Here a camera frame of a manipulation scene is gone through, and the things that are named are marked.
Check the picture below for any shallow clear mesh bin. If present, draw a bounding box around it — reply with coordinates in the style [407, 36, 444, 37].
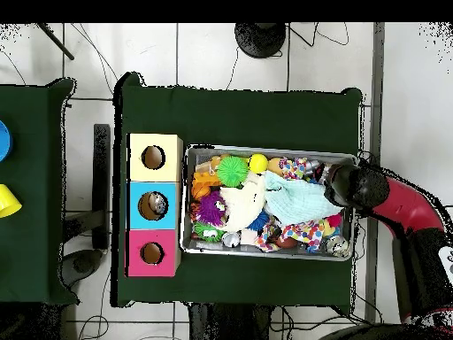
[180, 144, 357, 262]

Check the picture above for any wooden box with three holes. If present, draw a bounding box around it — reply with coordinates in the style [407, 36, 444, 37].
[126, 133, 184, 277]

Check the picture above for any green spiky rubber ball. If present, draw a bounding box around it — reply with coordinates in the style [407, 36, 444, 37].
[216, 155, 250, 188]

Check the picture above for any orange toy building block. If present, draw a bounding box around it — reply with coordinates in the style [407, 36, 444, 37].
[192, 172, 222, 201]

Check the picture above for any cream white cloth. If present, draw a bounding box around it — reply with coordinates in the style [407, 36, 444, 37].
[220, 173, 269, 234]

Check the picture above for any purple spiky ball with eyes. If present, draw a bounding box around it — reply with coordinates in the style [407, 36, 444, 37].
[196, 192, 229, 228]

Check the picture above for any yellow ball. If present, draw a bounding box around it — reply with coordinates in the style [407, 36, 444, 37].
[249, 153, 270, 174]

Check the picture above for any blue spiky rubber ball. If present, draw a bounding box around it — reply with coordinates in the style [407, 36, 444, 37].
[247, 209, 272, 232]

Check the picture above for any green toy with white eyes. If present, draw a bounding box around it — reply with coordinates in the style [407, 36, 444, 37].
[194, 222, 227, 243]

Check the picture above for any tan orange ball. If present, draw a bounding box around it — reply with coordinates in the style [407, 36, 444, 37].
[267, 157, 284, 176]

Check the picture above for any dark green table cloth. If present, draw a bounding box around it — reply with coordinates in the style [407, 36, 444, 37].
[112, 70, 365, 313]

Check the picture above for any mint green cloth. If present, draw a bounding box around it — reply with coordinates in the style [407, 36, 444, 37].
[263, 169, 345, 227]

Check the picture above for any small colourful dotted cloth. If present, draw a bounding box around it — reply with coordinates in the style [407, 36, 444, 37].
[280, 157, 321, 180]

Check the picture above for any large colourful dotted cloth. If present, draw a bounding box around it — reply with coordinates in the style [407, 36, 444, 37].
[256, 220, 334, 252]

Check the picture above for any black panel stand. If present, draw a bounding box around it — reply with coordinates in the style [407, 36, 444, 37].
[93, 123, 112, 249]

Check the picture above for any silver crushed can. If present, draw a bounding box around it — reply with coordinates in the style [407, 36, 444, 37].
[326, 236, 351, 258]

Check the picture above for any black round stand base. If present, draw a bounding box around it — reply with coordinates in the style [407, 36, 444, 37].
[234, 22, 288, 59]

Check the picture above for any grey round stand foot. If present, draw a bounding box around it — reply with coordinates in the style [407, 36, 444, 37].
[59, 249, 104, 284]

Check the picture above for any green cloth side table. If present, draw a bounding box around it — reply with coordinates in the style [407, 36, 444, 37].
[0, 77, 77, 305]

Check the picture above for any yellow cup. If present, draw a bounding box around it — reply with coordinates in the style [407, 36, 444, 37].
[0, 183, 22, 219]

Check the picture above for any black pole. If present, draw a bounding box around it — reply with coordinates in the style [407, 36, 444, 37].
[36, 22, 75, 61]

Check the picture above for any blue round object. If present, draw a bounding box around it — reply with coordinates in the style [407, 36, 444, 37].
[0, 120, 13, 160]

